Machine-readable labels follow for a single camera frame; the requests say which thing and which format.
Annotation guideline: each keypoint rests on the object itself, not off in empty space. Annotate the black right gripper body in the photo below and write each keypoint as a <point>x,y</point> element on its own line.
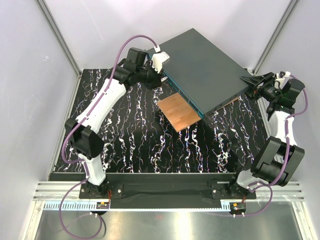
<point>266,90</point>

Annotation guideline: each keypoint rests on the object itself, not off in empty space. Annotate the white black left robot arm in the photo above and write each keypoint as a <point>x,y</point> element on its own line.
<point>82,132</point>

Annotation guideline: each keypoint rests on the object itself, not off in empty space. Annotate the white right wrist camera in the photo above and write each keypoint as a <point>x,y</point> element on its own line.
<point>280,79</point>

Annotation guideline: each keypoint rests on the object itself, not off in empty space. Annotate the brown wooden board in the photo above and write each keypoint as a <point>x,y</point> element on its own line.
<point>178,112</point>

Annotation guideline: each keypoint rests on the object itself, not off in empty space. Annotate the aluminium rail frame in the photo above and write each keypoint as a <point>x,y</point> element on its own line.
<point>55,190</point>

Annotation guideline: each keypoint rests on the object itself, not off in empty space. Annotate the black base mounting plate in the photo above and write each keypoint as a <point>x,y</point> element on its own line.
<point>165,191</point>

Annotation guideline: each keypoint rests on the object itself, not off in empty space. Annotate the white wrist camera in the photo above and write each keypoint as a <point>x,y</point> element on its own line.
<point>280,79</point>
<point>159,59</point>

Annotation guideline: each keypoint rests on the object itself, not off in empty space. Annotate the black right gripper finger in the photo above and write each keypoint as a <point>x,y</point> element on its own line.
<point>253,81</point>
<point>251,93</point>

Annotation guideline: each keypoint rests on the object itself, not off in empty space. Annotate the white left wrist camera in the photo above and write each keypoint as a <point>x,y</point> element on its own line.
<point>159,59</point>

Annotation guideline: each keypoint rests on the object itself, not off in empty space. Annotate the dark grey network switch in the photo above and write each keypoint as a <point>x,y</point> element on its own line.
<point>201,73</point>

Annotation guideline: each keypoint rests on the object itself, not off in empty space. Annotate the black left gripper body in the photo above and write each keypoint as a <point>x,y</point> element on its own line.
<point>151,77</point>

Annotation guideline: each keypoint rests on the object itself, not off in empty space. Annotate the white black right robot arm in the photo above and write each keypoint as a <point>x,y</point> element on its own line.
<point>278,160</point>

